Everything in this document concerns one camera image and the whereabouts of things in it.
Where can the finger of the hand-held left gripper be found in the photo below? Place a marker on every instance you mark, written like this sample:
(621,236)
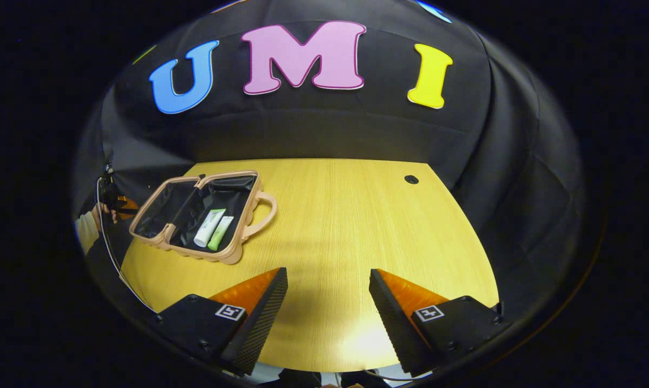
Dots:
(128,206)

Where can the black backdrop cloth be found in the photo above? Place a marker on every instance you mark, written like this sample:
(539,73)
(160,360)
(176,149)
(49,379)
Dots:
(329,129)

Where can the white and green cream tube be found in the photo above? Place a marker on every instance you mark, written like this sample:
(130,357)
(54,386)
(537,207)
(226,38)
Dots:
(208,229)

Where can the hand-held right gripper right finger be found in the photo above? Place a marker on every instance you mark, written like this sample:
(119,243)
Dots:
(394,328)

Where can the pink suitcase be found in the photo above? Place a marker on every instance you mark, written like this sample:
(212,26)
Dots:
(232,188)

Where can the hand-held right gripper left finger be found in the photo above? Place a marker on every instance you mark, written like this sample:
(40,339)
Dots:
(254,326)

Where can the light green cream tube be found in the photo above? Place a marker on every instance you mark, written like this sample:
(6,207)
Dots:
(220,233)

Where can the black table grommet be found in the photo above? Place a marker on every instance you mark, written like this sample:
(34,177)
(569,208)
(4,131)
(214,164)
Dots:
(411,179)

